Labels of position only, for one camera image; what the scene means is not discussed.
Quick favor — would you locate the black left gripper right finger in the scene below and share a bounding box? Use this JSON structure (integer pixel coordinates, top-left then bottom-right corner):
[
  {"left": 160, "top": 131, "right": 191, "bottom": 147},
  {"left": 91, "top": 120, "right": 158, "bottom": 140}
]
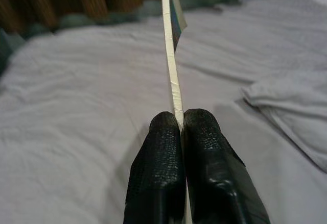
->
[{"left": 182, "top": 108, "right": 272, "bottom": 224}]

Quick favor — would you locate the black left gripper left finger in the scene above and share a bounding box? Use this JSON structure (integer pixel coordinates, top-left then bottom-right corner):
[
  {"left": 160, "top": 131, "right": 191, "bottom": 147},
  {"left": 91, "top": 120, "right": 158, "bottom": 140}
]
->
[{"left": 123, "top": 111, "right": 186, "bottom": 224}]

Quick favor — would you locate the thin white-edged book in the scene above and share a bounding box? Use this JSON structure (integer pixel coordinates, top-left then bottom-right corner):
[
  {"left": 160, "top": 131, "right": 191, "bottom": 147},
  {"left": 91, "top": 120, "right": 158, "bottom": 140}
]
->
[{"left": 160, "top": 0, "right": 193, "bottom": 224}]

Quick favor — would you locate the white bed sheet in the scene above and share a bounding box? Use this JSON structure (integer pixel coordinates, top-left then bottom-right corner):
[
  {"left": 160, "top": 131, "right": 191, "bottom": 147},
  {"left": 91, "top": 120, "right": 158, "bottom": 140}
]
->
[{"left": 0, "top": 0, "right": 327, "bottom": 224}]

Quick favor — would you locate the folded white cloth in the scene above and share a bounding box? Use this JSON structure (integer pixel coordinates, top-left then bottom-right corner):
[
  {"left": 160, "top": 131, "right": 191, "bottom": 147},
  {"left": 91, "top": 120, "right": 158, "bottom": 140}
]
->
[{"left": 241, "top": 80, "right": 327, "bottom": 171}]

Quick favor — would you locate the teal mattress cover edge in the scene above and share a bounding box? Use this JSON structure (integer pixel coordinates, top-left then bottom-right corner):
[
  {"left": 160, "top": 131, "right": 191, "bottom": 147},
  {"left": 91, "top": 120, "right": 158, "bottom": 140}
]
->
[{"left": 0, "top": 0, "right": 284, "bottom": 77}]

